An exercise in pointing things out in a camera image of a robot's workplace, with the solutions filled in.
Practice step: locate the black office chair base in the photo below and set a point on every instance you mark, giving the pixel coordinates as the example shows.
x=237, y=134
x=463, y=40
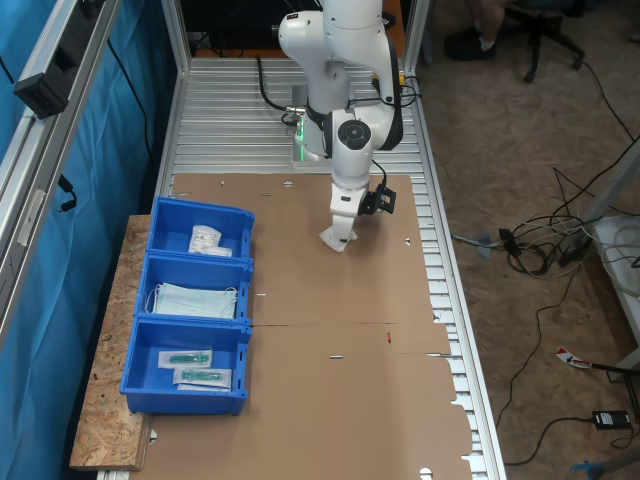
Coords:
x=542, y=35

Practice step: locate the blue bin with green-item packets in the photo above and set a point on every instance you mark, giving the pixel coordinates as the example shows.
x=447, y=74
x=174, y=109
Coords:
x=150, y=380

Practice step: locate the OSB wood board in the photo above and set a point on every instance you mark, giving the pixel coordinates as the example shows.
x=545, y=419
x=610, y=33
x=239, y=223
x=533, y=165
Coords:
x=107, y=375

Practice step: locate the person's leg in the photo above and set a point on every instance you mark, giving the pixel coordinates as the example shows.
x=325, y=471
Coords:
x=492, y=25

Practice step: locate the blue bin with white packets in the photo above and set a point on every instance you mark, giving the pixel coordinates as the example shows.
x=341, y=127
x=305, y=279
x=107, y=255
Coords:
x=170, y=225

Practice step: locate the aluminium frame post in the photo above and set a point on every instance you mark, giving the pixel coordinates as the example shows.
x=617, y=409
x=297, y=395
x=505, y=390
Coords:
x=415, y=35
x=175, y=60

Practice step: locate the clear bag with white mask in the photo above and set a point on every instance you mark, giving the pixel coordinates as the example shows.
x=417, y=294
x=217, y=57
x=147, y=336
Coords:
x=330, y=241

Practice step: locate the stack of pale face masks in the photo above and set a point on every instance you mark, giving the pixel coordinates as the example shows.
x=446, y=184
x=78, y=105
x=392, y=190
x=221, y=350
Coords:
x=195, y=302

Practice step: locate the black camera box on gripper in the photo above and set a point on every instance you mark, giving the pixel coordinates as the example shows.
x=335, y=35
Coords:
x=380, y=199

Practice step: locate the small clear flat packet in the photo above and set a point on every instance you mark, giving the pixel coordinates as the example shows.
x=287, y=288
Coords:
x=224, y=252

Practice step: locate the blue bin with face masks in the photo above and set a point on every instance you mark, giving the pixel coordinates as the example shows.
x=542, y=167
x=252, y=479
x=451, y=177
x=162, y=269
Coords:
x=200, y=272

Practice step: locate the brown cardboard sheet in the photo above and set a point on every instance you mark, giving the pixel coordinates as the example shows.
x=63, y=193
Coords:
x=325, y=415
x=310, y=285

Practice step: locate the aluminium power strip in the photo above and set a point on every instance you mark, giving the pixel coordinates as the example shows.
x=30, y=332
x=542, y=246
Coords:
x=42, y=80

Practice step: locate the horizontal aluminium frame beam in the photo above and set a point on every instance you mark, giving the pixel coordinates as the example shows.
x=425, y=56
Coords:
x=30, y=175

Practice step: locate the black power adapter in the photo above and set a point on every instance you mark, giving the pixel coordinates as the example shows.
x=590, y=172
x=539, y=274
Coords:
x=610, y=419

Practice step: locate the clear packet with green item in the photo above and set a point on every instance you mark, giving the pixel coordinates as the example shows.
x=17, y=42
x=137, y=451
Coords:
x=202, y=378
x=186, y=358

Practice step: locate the red and white label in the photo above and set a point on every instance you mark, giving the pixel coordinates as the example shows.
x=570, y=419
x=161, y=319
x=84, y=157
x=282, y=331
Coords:
x=570, y=357

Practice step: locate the white printed flat packet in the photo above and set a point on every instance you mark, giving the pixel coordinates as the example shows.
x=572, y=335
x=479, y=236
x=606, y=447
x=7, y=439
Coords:
x=204, y=239

